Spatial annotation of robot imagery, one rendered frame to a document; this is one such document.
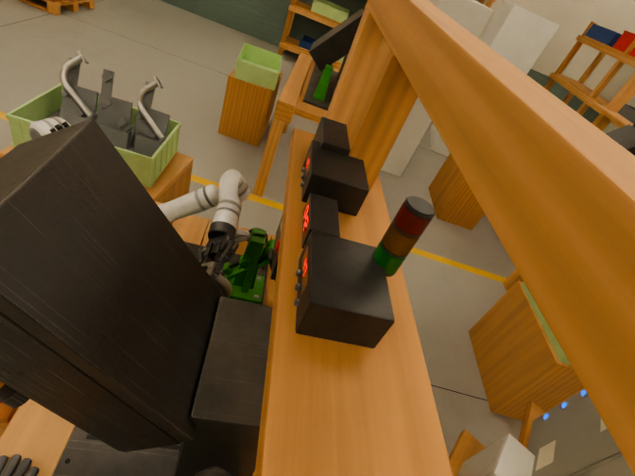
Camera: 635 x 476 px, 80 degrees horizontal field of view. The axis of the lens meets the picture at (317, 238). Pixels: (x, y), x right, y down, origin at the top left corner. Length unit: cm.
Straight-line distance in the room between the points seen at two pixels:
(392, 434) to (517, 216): 34
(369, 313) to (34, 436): 90
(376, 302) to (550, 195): 32
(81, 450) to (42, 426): 11
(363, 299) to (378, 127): 45
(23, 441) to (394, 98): 114
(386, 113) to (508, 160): 54
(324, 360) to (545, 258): 36
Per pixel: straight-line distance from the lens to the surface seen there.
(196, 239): 163
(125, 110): 220
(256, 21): 799
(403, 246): 60
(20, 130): 216
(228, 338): 91
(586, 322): 28
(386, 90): 86
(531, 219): 33
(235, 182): 117
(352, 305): 55
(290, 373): 55
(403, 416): 59
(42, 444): 119
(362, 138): 90
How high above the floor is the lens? 200
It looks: 38 degrees down
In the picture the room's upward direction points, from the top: 24 degrees clockwise
